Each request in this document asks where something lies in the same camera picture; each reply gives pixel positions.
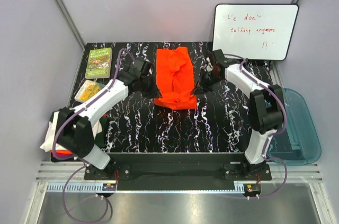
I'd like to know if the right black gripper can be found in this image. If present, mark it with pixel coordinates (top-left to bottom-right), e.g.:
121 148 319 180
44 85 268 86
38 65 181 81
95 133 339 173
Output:
191 69 222 96

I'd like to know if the orange t shirt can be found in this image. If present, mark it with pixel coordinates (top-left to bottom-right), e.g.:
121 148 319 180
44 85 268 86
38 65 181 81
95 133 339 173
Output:
56 150 73 157
154 47 197 110

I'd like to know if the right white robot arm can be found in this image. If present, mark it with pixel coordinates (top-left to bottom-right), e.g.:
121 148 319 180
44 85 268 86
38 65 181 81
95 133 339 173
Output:
191 49 287 180

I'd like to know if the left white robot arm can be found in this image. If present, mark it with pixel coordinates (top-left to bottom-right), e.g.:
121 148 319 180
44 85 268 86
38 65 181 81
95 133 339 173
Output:
52 58 161 180

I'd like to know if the black marbled table mat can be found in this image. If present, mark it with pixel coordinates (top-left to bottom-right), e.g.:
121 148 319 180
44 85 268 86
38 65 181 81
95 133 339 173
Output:
73 42 251 153

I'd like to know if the green treehouse book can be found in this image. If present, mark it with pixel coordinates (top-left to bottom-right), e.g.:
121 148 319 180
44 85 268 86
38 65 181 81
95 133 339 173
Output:
85 48 112 79

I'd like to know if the yellow small book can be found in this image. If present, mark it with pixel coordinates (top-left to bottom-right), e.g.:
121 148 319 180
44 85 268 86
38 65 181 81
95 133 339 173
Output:
75 80 105 103

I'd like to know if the white dry erase board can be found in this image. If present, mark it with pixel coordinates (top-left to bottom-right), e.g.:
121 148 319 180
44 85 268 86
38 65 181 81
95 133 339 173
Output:
212 4 299 61

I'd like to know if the orange folded t shirt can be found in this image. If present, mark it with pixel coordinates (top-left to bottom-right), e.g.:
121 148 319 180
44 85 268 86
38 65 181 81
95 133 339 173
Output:
56 150 73 157

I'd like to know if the teal plastic bin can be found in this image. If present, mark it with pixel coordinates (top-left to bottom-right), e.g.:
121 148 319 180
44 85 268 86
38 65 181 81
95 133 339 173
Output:
266 88 322 166

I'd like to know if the white folded t shirt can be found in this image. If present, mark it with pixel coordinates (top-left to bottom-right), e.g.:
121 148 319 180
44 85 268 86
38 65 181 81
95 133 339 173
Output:
40 111 103 153

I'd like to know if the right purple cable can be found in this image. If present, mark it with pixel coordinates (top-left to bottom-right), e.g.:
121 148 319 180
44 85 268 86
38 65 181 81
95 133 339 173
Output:
225 53 289 201

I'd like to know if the purple cable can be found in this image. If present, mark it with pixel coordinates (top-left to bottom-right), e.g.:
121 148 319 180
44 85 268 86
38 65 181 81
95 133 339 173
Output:
225 53 289 201
51 48 136 222

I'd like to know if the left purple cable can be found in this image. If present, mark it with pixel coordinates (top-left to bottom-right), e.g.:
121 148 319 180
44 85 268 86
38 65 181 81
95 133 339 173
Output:
51 48 136 222

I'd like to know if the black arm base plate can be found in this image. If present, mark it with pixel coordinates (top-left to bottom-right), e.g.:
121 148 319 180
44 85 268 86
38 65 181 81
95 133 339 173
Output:
84 153 272 181

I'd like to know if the grey cable duct rail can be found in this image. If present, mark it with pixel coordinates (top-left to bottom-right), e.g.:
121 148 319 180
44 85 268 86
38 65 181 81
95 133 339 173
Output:
47 182 117 193

